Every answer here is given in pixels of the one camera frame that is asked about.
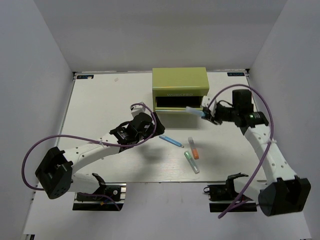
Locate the blue utility knife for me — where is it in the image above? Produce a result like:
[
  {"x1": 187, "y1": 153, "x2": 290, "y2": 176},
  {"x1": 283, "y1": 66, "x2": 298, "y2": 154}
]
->
[{"x1": 159, "y1": 135, "x2": 184, "y2": 148}]

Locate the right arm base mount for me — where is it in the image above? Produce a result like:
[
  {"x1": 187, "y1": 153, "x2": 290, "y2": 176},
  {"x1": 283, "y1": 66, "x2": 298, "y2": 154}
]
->
[{"x1": 203, "y1": 173, "x2": 258, "y2": 213}]

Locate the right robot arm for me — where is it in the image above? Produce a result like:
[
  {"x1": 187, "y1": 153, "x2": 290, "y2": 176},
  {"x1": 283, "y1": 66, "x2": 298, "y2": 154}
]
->
[{"x1": 201, "y1": 89, "x2": 311, "y2": 219}]

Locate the blue corner label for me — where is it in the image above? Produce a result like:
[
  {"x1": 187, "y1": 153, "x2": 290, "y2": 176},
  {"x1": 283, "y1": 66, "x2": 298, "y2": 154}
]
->
[
  {"x1": 227, "y1": 72, "x2": 245, "y2": 77},
  {"x1": 76, "y1": 74, "x2": 94, "y2": 80}
]

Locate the green cap lead case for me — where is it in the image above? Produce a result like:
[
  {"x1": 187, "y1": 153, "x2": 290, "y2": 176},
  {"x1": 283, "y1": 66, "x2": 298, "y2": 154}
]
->
[{"x1": 183, "y1": 151, "x2": 200, "y2": 174}]

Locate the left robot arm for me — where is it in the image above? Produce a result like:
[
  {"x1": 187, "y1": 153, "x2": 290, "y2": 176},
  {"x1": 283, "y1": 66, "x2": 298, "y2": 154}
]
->
[{"x1": 35, "y1": 112, "x2": 165, "y2": 200}]

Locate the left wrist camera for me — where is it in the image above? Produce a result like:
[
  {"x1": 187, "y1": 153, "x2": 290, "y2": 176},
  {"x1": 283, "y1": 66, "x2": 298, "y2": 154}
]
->
[{"x1": 130, "y1": 102, "x2": 146, "y2": 118}]

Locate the blue cap lead case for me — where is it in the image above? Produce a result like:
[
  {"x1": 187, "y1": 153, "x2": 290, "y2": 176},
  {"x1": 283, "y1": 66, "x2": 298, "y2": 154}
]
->
[{"x1": 185, "y1": 106, "x2": 206, "y2": 118}]

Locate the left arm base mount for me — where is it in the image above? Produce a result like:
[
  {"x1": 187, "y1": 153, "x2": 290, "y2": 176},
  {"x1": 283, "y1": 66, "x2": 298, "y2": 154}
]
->
[{"x1": 72, "y1": 183, "x2": 127, "y2": 212}]

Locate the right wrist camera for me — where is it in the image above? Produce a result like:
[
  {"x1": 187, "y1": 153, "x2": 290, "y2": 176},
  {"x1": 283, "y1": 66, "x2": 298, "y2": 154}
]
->
[{"x1": 201, "y1": 95, "x2": 217, "y2": 120}]

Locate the left blue corner label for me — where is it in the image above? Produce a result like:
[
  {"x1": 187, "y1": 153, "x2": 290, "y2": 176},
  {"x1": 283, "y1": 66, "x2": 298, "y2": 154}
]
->
[{"x1": 76, "y1": 74, "x2": 94, "y2": 80}]

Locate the right blue corner label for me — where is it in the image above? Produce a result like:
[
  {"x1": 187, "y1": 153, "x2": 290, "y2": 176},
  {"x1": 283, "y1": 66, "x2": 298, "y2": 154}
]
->
[{"x1": 227, "y1": 72, "x2": 245, "y2": 77}]

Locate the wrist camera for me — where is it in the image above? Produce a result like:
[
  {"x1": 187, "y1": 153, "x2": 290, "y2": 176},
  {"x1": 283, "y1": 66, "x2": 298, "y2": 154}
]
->
[
  {"x1": 201, "y1": 95, "x2": 217, "y2": 120},
  {"x1": 130, "y1": 102, "x2": 146, "y2": 118}
]

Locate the orange cap lead case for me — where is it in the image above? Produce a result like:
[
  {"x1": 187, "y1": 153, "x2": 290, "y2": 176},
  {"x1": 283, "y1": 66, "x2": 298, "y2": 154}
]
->
[{"x1": 188, "y1": 137, "x2": 199, "y2": 160}]

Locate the green metal drawer box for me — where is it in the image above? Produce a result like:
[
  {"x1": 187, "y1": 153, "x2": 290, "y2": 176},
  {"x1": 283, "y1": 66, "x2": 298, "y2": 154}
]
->
[{"x1": 152, "y1": 67, "x2": 210, "y2": 114}]

